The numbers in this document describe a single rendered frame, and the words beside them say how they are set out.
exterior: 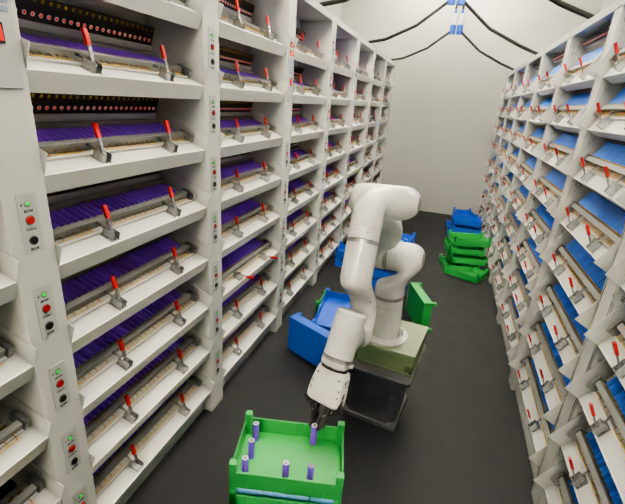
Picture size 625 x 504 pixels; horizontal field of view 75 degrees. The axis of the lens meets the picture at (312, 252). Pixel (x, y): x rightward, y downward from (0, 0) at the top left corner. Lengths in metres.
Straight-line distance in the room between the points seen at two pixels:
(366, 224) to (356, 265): 0.11
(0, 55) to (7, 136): 0.14
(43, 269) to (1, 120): 0.31
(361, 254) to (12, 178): 0.78
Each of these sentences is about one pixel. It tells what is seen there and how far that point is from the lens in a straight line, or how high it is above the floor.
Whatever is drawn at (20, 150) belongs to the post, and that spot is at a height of 1.17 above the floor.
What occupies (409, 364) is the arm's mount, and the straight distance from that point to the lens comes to 1.72.
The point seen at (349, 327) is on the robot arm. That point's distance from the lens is 1.10.
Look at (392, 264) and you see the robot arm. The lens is 1.61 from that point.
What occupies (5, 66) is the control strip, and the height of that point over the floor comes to 1.32.
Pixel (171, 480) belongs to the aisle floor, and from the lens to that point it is 1.73.
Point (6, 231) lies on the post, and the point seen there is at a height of 1.02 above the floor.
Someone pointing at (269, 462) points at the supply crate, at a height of 0.32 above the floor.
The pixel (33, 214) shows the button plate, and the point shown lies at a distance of 1.00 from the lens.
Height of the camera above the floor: 1.30
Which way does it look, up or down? 21 degrees down
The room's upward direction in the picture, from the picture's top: 4 degrees clockwise
